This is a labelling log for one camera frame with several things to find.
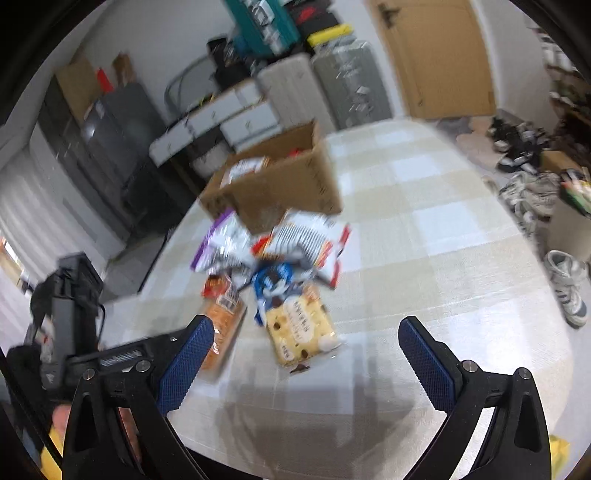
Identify white and red chip packet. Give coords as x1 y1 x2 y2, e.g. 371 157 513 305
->
252 210 352 289

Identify yellow cloth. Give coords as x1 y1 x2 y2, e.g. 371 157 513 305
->
39 429 64 480
549 450 571 480

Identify pile of worn shoes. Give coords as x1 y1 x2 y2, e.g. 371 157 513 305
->
485 115 591 328

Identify person's left hand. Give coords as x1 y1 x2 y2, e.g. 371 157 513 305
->
52 404 141 462

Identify white curtain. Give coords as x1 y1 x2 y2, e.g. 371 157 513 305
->
0 134 125 315

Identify wooden door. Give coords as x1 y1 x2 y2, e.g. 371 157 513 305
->
367 0 498 121

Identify brown cardboard box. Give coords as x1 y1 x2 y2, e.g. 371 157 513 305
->
198 119 343 234

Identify red folder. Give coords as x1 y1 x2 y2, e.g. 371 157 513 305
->
95 67 116 95

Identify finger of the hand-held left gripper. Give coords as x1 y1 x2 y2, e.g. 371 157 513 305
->
67 330 185 370

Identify beige floor mat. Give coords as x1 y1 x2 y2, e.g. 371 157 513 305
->
455 117 509 171

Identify flat cardboard sheet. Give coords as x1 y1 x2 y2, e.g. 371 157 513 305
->
55 55 100 123

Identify silver and white snack packet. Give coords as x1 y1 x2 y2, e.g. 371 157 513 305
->
219 157 273 190

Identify white suitcase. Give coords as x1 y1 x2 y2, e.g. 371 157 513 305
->
256 53 335 134

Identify black storage basket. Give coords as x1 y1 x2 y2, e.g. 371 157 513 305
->
215 60 259 88

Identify silver suitcase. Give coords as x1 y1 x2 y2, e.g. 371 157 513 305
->
311 39 393 130

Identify blue cookie packet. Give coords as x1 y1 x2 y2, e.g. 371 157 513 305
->
252 261 319 326

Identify orange cracker packet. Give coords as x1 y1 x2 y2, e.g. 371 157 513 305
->
198 277 247 374

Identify beige trash bin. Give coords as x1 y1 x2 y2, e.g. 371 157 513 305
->
538 171 591 264

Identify small brown carton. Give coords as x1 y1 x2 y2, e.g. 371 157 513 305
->
112 53 134 86

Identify shoe rack with shoes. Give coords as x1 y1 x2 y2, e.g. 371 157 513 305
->
538 28 591 134

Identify teal suitcase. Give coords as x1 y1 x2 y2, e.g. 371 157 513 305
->
224 0 301 58

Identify wooden shoe rack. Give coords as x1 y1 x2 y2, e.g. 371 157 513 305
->
538 28 591 139

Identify grey metal frame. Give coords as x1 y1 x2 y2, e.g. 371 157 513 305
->
164 55 218 125

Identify plain cardboard box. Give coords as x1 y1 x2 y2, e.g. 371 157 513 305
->
540 150 583 174

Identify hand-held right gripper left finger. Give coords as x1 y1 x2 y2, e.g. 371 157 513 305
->
62 314 215 480

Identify grey fridge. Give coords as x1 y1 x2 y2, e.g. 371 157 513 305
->
81 83 195 232

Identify black printed bag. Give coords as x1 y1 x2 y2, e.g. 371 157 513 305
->
207 37 241 70

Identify purple and white snack packet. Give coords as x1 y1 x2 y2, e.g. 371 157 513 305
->
191 208 259 273

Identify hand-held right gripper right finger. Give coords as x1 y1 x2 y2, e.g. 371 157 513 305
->
398 316 551 480

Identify white drawer cabinet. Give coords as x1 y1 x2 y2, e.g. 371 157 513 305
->
148 78 282 169

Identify cream cracker packet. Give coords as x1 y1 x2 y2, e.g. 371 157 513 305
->
265 284 342 370

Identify checked tablecloth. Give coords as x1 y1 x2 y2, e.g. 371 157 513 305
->
99 117 575 476

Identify wicker laundry basket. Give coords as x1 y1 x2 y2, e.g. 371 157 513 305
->
191 138 232 178

